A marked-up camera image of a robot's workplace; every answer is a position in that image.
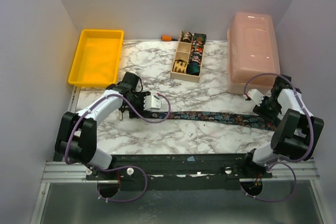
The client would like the navy floral necktie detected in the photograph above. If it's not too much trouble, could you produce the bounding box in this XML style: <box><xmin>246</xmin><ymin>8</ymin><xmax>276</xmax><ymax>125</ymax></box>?
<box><xmin>151</xmin><ymin>110</ymin><xmax>279</xmax><ymax>132</ymax></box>

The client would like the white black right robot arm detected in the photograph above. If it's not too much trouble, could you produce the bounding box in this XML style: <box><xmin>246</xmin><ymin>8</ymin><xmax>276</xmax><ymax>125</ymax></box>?
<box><xmin>241</xmin><ymin>74</ymin><xmax>324</xmax><ymax>178</ymax></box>

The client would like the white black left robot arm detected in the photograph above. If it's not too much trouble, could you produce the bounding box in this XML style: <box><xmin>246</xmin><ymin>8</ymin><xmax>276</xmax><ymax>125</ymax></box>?
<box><xmin>55</xmin><ymin>72</ymin><xmax>151</xmax><ymax>179</ymax></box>

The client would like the metal rod tool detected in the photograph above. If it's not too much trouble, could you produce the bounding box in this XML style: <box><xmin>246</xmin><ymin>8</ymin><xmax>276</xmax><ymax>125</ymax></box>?
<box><xmin>118</xmin><ymin>109</ymin><xmax>123</xmax><ymax>121</ymax></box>

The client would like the yellow beetle print rolled tie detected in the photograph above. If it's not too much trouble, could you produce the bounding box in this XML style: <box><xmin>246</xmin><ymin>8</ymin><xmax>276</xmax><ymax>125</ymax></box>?
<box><xmin>172</xmin><ymin>59</ymin><xmax>188</xmax><ymax>74</ymax></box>

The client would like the yellow plastic tray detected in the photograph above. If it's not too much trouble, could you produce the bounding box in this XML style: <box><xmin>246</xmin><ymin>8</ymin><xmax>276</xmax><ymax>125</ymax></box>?
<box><xmin>68</xmin><ymin>29</ymin><xmax>124</xmax><ymax>88</ymax></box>

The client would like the pink plastic storage box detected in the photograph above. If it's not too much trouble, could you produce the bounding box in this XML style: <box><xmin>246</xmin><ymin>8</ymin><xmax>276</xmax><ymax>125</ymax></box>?
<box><xmin>227</xmin><ymin>12</ymin><xmax>280</xmax><ymax>94</ymax></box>

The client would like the dark green rolled tie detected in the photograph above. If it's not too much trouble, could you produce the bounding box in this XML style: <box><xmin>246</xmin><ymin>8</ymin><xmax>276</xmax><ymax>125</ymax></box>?
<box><xmin>186</xmin><ymin>62</ymin><xmax>201</xmax><ymax>76</ymax></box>

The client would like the wooden compartment organizer box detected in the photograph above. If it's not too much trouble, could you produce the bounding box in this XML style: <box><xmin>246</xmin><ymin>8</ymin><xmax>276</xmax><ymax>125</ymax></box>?
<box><xmin>170</xmin><ymin>31</ymin><xmax>207</xmax><ymax>83</ymax></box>

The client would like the dark rose print rolled tie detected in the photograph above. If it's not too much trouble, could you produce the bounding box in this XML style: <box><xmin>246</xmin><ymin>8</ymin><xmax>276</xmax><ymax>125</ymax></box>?
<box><xmin>189</xmin><ymin>51</ymin><xmax>203</xmax><ymax>65</ymax></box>

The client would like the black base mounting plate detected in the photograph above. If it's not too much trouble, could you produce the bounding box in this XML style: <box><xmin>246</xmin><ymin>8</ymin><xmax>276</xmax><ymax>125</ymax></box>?
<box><xmin>86</xmin><ymin>154</ymin><xmax>272</xmax><ymax>191</ymax></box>

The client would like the cream brown rolled tie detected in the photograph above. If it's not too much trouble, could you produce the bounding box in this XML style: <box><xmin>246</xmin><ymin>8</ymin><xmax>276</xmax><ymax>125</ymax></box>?
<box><xmin>180</xmin><ymin>31</ymin><xmax>193</xmax><ymax>43</ymax></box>

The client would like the red floral rolled tie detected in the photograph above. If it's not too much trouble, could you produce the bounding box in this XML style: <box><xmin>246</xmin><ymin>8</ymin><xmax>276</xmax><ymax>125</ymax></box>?
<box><xmin>191</xmin><ymin>40</ymin><xmax>205</xmax><ymax>53</ymax></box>

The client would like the green yellow rolled tie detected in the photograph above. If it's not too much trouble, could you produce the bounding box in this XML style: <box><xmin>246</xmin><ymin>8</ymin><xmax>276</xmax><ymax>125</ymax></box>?
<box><xmin>193</xmin><ymin>33</ymin><xmax>207</xmax><ymax>44</ymax></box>

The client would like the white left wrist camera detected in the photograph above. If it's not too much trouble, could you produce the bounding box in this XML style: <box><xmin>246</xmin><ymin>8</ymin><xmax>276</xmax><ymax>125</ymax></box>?
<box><xmin>143</xmin><ymin>94</ymin><xmax>162</xmax><ymax>111</ymax></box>

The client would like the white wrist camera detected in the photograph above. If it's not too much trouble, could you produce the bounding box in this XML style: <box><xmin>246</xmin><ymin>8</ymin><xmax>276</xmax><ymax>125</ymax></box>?
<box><xmin>245</xmin><ymin>89</ymin><xmax>266</xmax><ymax>106</ymax></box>
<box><xmin>143</xmin><ymin>94</ymin><xmax>162</xmax><ymax>111</ymax></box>

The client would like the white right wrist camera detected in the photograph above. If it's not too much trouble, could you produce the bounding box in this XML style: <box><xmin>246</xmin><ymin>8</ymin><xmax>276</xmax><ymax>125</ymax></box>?
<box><xmin>245</xmin><ymin>89</ymin><xmax>266</xmax><ymax>106</ymax></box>

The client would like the orange handled screwdriver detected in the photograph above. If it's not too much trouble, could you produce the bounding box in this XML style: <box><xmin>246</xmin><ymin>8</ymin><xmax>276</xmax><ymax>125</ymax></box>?
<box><xmin>161</xmin><ymin>35</ymin><xmax>178</xmax><ymax>41</ymax></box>

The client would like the aluminium extrusion rail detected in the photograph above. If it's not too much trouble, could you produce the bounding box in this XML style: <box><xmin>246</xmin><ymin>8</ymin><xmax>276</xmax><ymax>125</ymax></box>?
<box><xmin>41</xmin><ymin>159</ymin><xmax>320</xmax><ymax>184</ymax></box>

